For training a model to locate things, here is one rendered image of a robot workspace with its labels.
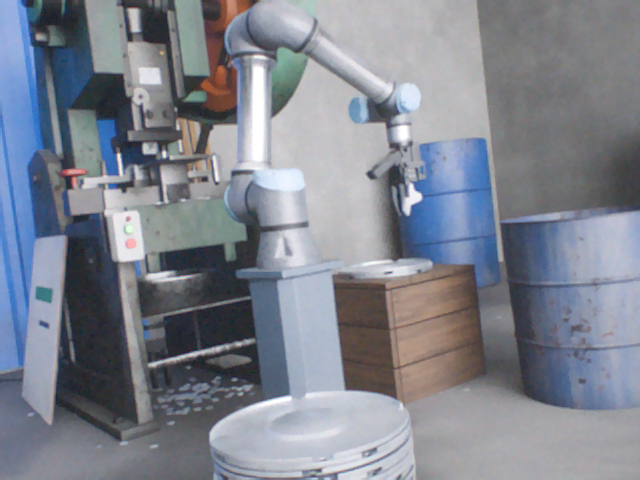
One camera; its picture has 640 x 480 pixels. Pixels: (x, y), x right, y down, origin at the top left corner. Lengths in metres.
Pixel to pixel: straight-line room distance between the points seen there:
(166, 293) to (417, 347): 0.80
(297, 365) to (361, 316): 0.47
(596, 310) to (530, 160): 3.45
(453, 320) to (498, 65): 3.51
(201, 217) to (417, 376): 0.81
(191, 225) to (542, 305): 1.05
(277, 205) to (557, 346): 0.79
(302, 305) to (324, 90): 2.88
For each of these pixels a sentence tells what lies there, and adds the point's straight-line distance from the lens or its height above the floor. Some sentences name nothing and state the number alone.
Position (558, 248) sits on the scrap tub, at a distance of 1.72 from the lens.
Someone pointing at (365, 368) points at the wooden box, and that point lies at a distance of 1.95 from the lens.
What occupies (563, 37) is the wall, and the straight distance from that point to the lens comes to 5.02.
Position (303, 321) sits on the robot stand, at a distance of 1.48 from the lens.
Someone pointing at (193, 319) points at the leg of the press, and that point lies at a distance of 2.65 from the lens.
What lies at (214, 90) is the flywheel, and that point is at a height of 1.07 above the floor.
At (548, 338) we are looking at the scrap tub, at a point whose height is 0.18.
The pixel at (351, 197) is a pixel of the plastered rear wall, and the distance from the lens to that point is 4.25.
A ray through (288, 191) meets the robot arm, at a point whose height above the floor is 0.62.
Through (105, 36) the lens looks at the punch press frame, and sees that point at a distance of 2.19.
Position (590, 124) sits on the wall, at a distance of 4.86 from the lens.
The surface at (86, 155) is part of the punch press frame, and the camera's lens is 2.40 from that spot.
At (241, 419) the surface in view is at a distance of 1.06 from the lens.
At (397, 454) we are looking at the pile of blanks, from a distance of 0.92.
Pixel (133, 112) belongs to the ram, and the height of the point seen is 0.95.
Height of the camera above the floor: 0.57
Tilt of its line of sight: 3 degrees down
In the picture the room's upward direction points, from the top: 7 degrees counter-clockwise
